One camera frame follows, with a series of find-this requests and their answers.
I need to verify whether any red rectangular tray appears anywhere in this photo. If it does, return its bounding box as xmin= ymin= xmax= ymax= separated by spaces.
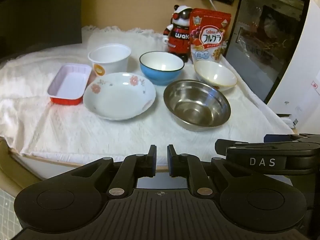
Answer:
xmin=47 ymin=63 xmax=92 ymax=105

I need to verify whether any white microwave oven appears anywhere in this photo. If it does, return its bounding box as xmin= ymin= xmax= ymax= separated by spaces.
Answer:
xmin=224 ymin=0 xmax=320 ymax=130

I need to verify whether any white floral plate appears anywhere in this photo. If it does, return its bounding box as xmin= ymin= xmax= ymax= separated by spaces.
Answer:
xmin=83 ymin=72 xmax=157 ymax=121

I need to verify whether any white foam bowl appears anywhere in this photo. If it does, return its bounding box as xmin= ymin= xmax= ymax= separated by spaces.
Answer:
xmin=88 ymin=44 xmax=132 ymax=77

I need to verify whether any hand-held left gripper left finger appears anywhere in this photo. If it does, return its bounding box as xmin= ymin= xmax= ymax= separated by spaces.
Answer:
xmin=67 ymin=144 xmax=157 ymax=198

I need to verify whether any white yellow-rimmed ceramic bowl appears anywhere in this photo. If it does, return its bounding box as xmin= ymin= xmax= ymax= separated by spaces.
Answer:
xmin=194 ymin=60 xmax=238 ymax=92

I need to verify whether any blue bowl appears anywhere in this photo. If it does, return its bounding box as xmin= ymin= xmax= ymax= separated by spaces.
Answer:
xmin=139 ymin=51 xmax=185 ymax=86

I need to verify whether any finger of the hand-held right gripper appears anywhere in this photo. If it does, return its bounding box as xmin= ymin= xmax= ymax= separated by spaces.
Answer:
xmin=214 ymin=139 xmax=253 ymax=159
xmin=263 ymin=133 xmax=320 ymax=143

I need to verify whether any stainless steel bowl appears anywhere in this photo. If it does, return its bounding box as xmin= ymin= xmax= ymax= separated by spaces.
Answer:
xmin=163 ymin=79 xmax=231 ymax=132

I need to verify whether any white fluffy cloth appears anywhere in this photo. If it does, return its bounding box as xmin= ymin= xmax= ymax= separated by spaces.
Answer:
xmin=0 ymin=25 xmax=295 ymax=167

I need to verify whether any red cereal bag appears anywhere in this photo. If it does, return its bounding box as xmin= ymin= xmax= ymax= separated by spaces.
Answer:
xmin=189 ymin=8 xmax=232 ymax=65

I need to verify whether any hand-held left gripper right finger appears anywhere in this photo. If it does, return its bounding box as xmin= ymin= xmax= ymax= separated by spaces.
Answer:
xmin=167 ymin=144 xmax=253 ymax=198

